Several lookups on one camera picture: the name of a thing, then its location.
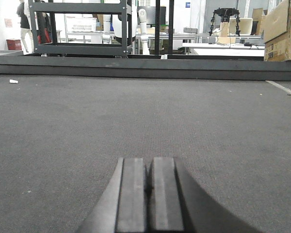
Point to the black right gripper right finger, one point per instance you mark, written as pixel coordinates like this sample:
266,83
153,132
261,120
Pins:
178,204

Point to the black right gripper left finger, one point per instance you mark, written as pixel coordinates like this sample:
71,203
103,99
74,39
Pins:
122,206

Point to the dark grey table mat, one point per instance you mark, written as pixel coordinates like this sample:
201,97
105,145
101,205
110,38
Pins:
60,138

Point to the white work table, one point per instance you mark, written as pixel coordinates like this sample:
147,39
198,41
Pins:
206,49

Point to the white plastic basket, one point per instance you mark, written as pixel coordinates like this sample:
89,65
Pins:
82,24

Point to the black monitor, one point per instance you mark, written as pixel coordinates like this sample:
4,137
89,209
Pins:
151,14

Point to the red bin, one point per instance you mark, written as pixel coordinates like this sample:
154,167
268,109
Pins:
14,44

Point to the dark metal shelf rack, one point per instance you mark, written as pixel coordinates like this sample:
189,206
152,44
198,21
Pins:
50,35

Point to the person in black jacket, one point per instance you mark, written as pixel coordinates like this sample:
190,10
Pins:
24,26

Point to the large cardboard box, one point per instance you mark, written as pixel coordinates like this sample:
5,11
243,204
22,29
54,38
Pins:
277,33

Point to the dark metal table rail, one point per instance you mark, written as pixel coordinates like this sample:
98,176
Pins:
208,69

